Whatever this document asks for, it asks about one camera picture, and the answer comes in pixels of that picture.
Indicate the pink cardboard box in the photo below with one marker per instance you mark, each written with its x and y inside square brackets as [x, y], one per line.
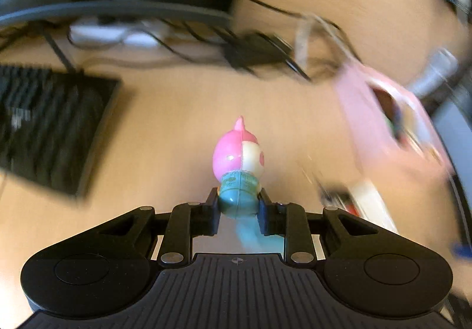
[388, 125]

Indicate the right monitor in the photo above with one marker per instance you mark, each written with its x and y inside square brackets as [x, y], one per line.
[452, 121]

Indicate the white power strip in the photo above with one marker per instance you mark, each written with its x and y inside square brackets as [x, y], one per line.
[89, 33]

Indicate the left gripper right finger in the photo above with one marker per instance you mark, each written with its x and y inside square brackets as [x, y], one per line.
[291, 223]

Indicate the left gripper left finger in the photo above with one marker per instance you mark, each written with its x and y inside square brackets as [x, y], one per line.
[187, 221]

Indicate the pink toy figure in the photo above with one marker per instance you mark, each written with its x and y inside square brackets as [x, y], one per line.
[238, 165]

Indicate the black power adapter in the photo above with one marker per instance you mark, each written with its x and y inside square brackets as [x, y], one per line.
[255, 48]

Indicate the black keyboard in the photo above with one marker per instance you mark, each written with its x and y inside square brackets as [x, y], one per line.
[51, 123]

